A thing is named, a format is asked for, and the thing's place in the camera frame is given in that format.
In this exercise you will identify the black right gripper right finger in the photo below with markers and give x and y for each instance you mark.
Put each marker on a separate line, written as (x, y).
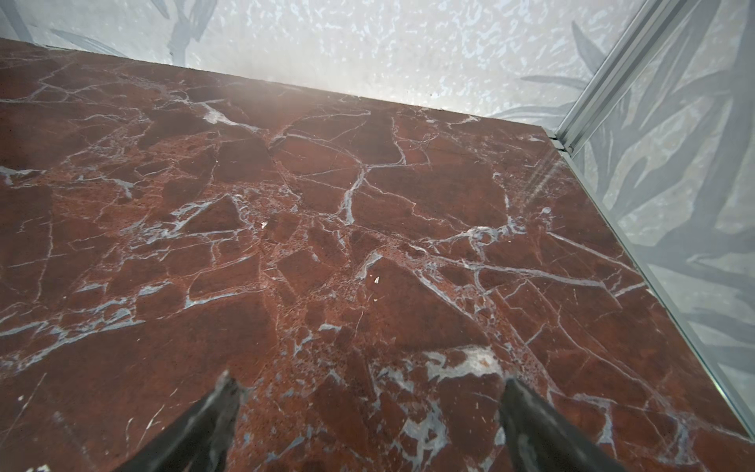
(539, 438)

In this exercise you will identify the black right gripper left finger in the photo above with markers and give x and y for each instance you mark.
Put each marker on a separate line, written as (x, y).
(199, 439)

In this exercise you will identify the aluminium frame post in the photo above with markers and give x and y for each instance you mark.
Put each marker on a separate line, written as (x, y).
(645, 35)

